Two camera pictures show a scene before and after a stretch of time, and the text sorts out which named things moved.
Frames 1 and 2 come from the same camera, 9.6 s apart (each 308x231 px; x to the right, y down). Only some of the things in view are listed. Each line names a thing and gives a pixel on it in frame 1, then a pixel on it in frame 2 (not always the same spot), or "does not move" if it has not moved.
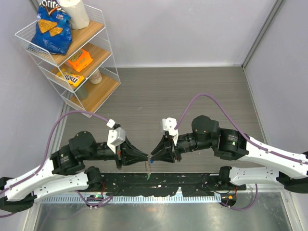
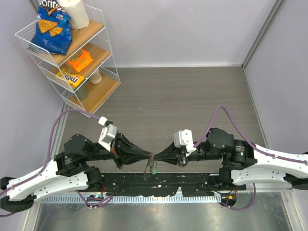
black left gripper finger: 129,159 does not move
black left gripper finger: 130,148 does not move
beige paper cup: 96,78 does not move
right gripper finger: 165,143 -> 171,151
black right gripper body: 174,149 -> 183,160
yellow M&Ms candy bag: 73,79 does not move
